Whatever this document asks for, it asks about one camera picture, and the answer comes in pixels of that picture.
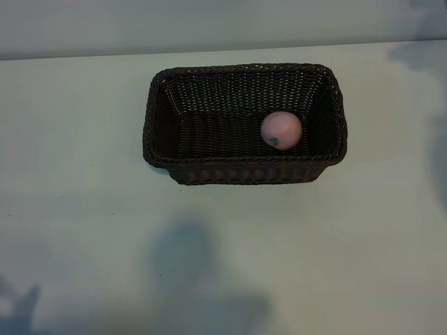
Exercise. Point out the dark brown woven basket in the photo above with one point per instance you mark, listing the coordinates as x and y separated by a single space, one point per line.
223 146

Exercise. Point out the pink peach with green mark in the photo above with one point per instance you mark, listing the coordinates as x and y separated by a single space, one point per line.
281 127

